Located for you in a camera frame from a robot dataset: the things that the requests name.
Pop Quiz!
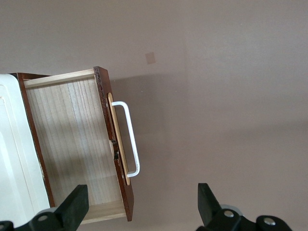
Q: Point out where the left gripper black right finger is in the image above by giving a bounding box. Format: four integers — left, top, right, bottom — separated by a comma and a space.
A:
196, 182, 293, 231

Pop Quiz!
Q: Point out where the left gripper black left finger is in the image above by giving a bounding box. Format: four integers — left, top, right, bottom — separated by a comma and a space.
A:
0, 184, 90, 231

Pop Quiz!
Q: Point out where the brown wooden drawer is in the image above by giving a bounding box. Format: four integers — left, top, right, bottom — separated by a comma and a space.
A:
16, 65, 135, 222

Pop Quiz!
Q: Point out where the white metal drawer handle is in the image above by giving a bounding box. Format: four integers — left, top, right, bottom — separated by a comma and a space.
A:
111, 101, 141, 178

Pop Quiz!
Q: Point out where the tan tape patch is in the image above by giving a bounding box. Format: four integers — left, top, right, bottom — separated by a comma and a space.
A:
144, 51, 157, 65

